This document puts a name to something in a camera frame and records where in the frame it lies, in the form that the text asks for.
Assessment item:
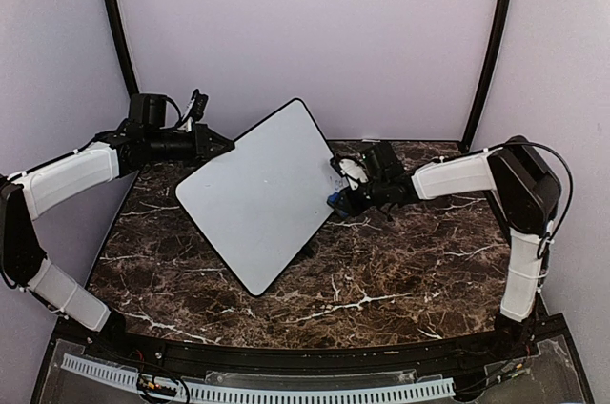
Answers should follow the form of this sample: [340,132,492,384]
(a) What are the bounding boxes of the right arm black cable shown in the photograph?
[428,142,573,260]

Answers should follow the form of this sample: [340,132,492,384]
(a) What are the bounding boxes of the white whiteboard black frame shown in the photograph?
[175,98,348,297]

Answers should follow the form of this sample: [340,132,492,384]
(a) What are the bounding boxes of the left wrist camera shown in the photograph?
[178,89,209,131]

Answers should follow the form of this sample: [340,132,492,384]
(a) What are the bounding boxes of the left black frame post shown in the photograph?
[104,0,139,96]

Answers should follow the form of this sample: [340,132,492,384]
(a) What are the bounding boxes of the right black frame post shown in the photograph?
[458,0,511,152]

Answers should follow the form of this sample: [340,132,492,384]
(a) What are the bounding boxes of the black frame post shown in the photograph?
[458,0,511,152]
[104,0,139,96]

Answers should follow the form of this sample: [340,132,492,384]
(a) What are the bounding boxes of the blue whiteboard eraser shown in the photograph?
[327,192,347,217]

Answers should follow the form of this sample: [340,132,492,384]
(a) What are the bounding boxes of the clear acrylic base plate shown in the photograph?
[34,338,586,403]

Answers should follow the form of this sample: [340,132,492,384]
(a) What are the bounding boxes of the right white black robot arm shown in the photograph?
[327,136,565,322]

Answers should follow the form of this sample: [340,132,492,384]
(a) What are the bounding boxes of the black curved front rail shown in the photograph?
[56,317,563,379]

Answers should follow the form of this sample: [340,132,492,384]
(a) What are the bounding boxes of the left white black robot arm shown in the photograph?
[1,91,235,362]

